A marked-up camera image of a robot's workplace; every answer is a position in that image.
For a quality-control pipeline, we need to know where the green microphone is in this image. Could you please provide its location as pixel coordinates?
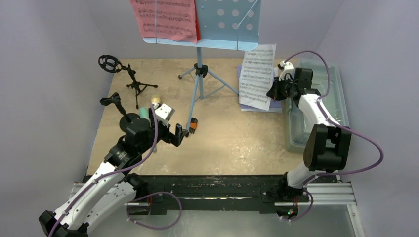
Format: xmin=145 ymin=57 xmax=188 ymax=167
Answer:
xmin=139 ymin=107 xmax=150 ymax=120

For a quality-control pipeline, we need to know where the bright red sheet behind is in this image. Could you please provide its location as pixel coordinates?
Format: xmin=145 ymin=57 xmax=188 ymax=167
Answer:
xmin=195 ymin=12 xmax=201 ymax=41

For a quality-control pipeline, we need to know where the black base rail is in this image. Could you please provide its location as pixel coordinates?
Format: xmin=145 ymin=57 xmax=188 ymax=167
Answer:
xmin=67 ymin=174 xmax=357 ymax=217

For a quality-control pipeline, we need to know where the clear plastic storage box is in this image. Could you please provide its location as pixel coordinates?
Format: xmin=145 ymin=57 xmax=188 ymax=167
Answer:
xmin=283 ymin=59 xmax=349 ymax=153

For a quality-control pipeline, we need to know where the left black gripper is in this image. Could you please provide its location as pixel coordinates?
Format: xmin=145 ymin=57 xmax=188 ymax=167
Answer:
xmin=138 ymin=108 xmax=186 ymax=154

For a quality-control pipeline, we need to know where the black tripod mic stand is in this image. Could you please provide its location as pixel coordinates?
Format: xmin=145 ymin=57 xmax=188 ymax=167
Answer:
xmin=98 ymin=54 xmax=159 ymax=110

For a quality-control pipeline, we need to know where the red sheet music page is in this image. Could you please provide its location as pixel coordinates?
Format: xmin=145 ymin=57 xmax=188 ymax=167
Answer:
xmin=130 ymin=0 xmax=198 ymax=44

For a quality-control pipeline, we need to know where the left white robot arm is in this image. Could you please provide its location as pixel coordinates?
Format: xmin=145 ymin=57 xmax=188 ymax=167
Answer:
xmin=39 ymin=110 xmax=188 ymax=237

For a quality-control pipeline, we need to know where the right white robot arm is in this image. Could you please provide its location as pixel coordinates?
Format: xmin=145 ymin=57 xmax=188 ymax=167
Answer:
xmin=267 ymin=64 xmax=351 ymax=201

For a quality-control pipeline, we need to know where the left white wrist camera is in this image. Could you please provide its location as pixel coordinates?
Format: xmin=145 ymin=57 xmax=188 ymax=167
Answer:
xmin=154 ymin=103 xmax=175 ymax=128

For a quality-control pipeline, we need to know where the beige microphone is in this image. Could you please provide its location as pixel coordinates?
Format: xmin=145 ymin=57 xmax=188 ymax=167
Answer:
xmin=151 ymin=94 xmax=161 ymax=108

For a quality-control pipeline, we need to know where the purple cable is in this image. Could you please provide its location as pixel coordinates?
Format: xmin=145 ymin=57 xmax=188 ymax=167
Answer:
xmin=280 ymin=50 xmax=384 ymax=223
xmin=47 ymin=104 xmax=183 ymax=237

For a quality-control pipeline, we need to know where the orange hex key set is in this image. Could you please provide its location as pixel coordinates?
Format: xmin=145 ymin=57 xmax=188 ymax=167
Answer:
xmin=189 ymin=118 xmax=198 ymax=134

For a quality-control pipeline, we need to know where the blue music stand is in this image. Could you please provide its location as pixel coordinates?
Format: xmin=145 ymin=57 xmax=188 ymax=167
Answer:
xmin=144 ymin=0 xmax=261 ymax=130

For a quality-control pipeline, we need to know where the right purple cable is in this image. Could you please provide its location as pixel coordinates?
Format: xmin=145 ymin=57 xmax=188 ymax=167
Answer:
xmin=280 ymin=50 xmax=384 ymax=223

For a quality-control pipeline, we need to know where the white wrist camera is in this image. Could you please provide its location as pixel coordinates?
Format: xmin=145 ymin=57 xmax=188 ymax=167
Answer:
xmin=154 ymin=103 xmax=175 ymax=128
xmin=278 ymin=60 xmax=294 ymax=78

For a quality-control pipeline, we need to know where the black round-base mic stand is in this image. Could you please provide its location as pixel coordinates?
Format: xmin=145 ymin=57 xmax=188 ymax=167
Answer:
xmin=99 ymin=92 xmax=150 ymax=132

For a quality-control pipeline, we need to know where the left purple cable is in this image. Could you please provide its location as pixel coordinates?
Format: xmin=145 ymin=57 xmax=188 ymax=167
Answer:
xmin=47 ymin=104 xmax=183 ymax=237

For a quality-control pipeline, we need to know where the white sheet music page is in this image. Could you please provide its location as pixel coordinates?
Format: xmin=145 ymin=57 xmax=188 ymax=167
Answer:
xmin=239 ymin=44 xmax=276 ymax=111

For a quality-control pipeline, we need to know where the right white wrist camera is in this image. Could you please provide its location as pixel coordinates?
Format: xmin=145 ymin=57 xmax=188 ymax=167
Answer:
xmin=278 ymin=60 xmax=294 ymax=78

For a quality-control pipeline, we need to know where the purple sheet music page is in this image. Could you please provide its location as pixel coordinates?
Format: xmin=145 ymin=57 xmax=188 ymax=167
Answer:
xmin=237 ymin=65 xmax=282 ymax=113

